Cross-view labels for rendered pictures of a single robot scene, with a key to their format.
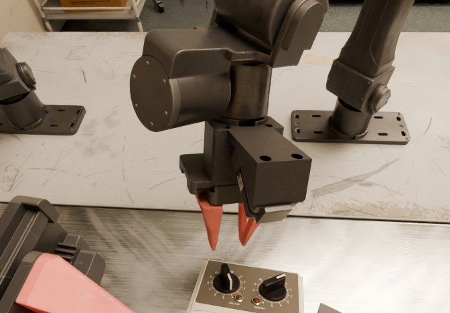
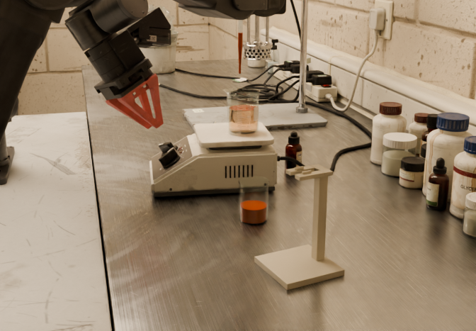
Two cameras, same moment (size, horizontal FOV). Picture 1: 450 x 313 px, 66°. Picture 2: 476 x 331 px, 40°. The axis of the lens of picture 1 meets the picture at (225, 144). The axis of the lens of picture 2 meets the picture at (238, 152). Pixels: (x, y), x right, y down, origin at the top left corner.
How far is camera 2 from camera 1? 1.06 m
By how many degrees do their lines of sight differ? 90
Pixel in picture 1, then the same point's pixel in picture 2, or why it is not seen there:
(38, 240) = not seen: outside the picture
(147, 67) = not seen: outside the picture
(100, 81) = not seen: outside the picture
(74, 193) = (87, 274)
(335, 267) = (135, 165)
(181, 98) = not seen: outside the picture
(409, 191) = (64, 150)
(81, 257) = not seen: outside the picture
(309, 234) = (111, 173)
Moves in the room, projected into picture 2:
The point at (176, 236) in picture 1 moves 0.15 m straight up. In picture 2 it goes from (128, 213) to (123, 115)
